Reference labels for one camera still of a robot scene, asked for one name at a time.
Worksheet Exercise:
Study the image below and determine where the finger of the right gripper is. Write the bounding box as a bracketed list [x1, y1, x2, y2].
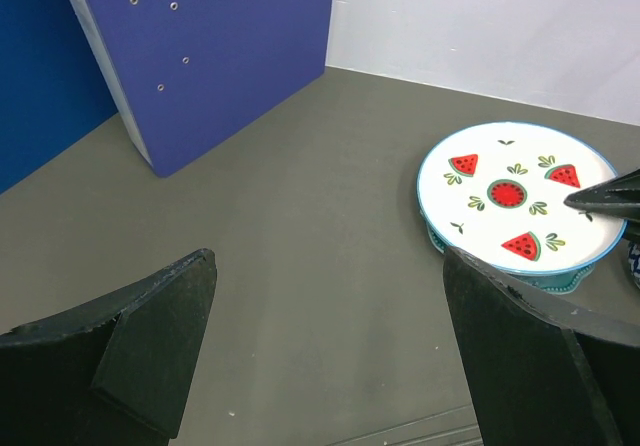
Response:
[564, 170, 639, 221]

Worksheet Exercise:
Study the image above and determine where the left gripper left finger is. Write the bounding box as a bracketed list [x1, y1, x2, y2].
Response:
[1, 248, 216, 445]

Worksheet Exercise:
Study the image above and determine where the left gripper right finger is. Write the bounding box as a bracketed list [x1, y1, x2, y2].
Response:
[443, 247, 639, 445]

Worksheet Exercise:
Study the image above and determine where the blue ring binder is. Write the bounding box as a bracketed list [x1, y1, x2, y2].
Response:
[1, 0, 116, 190]

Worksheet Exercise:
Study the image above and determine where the white plate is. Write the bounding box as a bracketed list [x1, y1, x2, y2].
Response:
[417, 122, 626, 277]

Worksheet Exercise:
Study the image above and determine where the blue patterned bowl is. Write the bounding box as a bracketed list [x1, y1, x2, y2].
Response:
[627, 240, 640, 288]

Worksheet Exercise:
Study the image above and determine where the purple ring binder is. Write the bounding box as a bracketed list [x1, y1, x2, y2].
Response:
[70, 0, 332, 177]

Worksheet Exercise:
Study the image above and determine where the teal plate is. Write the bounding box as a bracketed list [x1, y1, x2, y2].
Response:
[420, 212, 595, 295]

